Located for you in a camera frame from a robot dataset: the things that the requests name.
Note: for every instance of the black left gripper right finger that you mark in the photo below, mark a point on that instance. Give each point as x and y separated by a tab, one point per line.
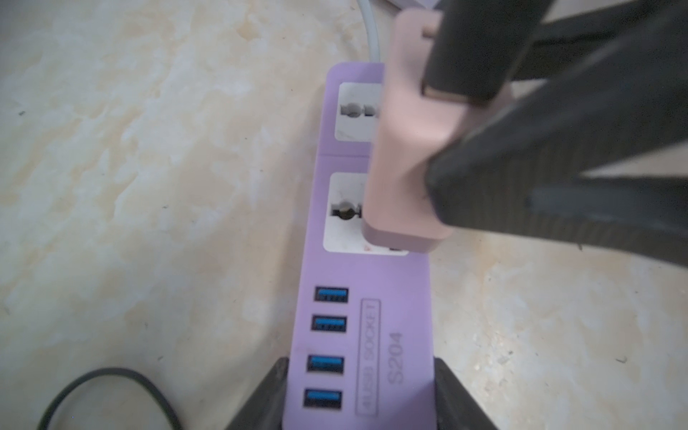
455	408

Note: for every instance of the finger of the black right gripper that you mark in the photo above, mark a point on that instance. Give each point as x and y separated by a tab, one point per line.
477	46
526	171

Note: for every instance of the purple power strip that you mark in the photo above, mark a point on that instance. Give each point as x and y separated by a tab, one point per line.
362	348

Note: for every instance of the pink fan plug adapter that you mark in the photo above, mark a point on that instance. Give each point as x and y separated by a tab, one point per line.
397	211

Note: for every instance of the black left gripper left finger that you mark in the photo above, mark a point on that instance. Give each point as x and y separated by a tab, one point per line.
265	406

